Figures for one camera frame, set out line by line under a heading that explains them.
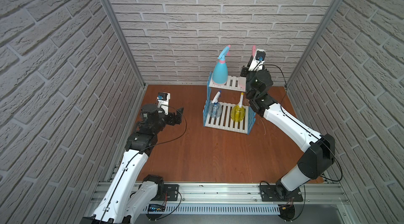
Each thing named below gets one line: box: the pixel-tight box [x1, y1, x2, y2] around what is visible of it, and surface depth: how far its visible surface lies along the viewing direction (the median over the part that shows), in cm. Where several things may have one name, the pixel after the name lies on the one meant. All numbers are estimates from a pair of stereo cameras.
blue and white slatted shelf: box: [202, 72, 256, 135], surface depth 99 cm
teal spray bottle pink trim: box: [211, 44, 231, 86], surface depth 77 cm
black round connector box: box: [278, 204, 296, 222], surface depth 72 cm
